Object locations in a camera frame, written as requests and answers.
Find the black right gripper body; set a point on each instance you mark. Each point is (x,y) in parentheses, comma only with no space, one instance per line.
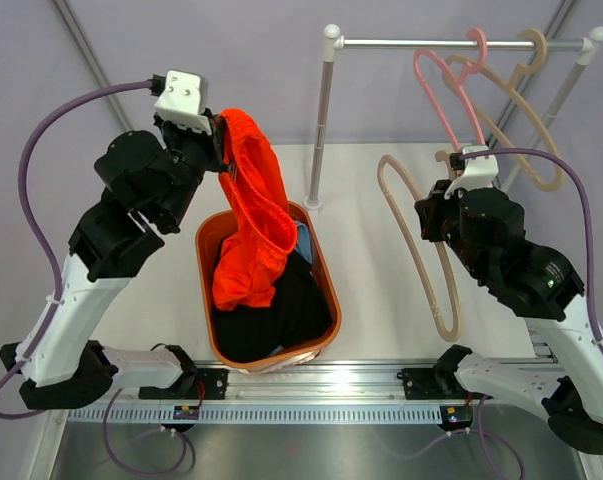
(443,222)

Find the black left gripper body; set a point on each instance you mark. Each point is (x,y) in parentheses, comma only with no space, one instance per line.
(192,153)

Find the orange shorts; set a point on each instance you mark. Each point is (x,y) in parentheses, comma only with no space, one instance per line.
(257,196)

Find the light blue shorts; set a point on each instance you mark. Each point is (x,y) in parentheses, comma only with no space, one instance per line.
(304,244)

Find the black shorts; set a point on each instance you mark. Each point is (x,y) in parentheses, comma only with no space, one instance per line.
(254,317)

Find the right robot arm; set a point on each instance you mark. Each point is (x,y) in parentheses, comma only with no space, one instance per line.
(538,284)

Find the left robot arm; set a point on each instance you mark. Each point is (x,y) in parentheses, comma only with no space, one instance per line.
(150,181)

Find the orange plastic basket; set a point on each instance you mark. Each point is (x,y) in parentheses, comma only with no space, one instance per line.
(208,239)

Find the metal clothes rack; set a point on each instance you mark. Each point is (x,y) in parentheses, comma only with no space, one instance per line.
(521,78)

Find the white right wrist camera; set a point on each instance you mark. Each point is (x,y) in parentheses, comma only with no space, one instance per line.
(475,169)

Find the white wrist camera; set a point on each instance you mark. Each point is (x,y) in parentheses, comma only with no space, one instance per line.
(475,169)
(181,100)

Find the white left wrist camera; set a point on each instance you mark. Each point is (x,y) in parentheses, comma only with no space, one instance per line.
(181,100)

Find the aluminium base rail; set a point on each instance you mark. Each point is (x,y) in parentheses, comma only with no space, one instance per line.
(325,381)

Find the white slotted cable duct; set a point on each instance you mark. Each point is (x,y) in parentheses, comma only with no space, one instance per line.
(254,414)

